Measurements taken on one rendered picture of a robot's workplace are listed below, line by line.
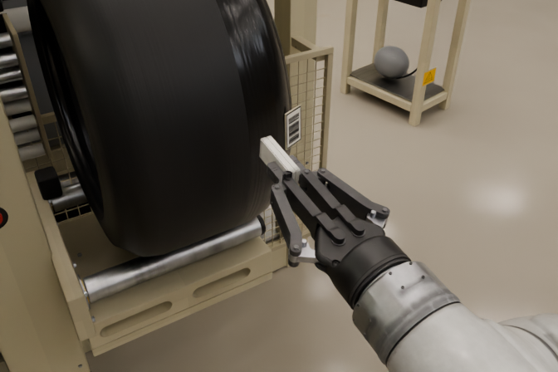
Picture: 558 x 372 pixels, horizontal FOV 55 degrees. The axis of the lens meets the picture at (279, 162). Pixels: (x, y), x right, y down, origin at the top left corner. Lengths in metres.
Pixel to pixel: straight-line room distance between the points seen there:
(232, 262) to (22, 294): 0.36
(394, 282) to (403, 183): 2.25
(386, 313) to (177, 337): 1.59
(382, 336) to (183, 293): 0.57
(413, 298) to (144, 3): 0.47
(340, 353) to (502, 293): 0.71
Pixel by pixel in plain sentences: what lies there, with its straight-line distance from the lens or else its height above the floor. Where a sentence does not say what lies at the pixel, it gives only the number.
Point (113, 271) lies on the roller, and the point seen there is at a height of 0.92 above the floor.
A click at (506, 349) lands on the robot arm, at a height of 1.23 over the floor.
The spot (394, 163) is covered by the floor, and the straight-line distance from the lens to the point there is 2.88.
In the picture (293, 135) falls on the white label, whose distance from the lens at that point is 0.81.
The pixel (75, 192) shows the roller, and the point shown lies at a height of 0.92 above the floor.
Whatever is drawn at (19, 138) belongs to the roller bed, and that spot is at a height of 0.96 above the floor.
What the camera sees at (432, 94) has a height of 0.13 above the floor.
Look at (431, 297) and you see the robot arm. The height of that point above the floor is 1.23.
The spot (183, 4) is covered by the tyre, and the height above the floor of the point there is 1.37.
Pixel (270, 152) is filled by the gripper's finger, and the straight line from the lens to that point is 0.64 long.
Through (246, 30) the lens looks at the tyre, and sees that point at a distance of 0.74.
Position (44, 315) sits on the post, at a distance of 1.08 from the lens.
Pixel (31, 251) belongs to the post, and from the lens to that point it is 0.98.
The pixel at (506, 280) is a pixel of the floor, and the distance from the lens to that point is 2.36.
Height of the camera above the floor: 1.59
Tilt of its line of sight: 34 degrees down
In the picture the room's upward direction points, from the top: straight up
